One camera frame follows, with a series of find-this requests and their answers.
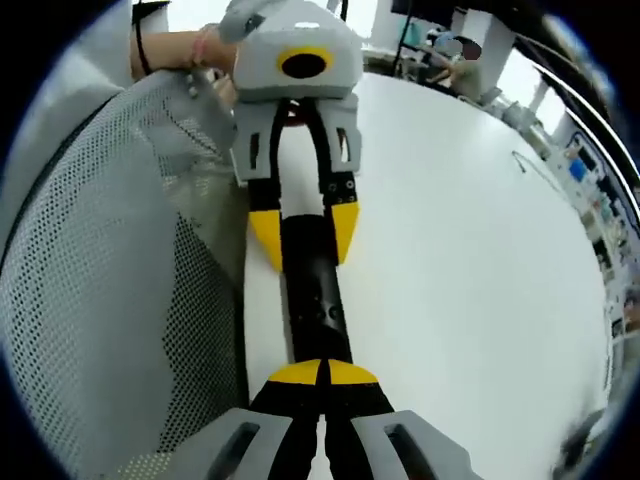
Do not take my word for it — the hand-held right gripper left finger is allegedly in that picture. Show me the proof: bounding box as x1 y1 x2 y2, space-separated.
115 357 327 480

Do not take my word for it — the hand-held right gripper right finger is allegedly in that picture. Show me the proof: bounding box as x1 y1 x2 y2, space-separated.
324 358 484 480

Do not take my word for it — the black remote control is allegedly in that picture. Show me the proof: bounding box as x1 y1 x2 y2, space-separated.
278 213 354 369

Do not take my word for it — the person's left hand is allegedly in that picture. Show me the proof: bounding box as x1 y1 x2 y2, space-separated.
203 23 240 120

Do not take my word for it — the black display stand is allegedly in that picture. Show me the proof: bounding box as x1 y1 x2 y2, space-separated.
392 9 417 79

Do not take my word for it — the white mesh laundry bag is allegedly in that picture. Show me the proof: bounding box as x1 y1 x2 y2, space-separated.
0 64 251 480

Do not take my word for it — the pink bracelet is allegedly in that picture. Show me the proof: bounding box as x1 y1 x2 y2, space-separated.
191 23 208 68

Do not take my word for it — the black hair tie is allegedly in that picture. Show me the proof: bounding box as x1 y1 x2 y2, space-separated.
133 29 153 77

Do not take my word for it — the black cable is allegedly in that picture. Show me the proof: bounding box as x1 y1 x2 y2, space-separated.
510 148 534 175

